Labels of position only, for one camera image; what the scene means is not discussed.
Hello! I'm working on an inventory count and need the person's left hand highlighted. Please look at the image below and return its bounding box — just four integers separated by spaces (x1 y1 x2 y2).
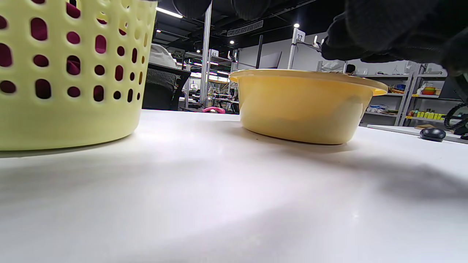
172 0 468 77

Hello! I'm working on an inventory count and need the grey metal shelving rack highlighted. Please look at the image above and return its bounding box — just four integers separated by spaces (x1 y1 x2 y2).
351 61 468 127

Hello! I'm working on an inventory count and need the row of yellow boxes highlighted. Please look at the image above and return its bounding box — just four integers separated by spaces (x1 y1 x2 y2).
409 109 447 121

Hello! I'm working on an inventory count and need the yellow plastic basin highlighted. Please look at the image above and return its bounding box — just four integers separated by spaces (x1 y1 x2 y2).
229 69 389 145

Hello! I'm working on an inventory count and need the black computer mouse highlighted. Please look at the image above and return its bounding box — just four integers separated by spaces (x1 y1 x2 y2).
419 127 447 142

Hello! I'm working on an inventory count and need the ceiling vent grille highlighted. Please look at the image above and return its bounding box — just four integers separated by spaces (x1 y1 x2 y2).
227 20 264 37

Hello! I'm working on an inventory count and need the silver metal pole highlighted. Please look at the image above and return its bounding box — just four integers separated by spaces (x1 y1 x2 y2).
199 0 213 107

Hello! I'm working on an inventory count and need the long ceiling light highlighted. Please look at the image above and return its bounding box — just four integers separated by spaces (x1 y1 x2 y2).
156 7 184 19

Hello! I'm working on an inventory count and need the black office chair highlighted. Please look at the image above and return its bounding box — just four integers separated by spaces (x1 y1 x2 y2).
142 63 192 111

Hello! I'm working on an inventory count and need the pale yellow perforated plastic basket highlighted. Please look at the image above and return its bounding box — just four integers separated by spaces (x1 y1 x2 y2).
0 0 158 151

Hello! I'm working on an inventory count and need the maroon cloth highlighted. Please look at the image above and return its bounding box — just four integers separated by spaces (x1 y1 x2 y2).
0 0 139 103

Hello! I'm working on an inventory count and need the white post with sign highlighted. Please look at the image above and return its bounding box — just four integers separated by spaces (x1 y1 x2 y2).
287 28 306 70

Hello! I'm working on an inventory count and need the black coiled cable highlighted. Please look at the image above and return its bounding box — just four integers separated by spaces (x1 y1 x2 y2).
444 102 468 141

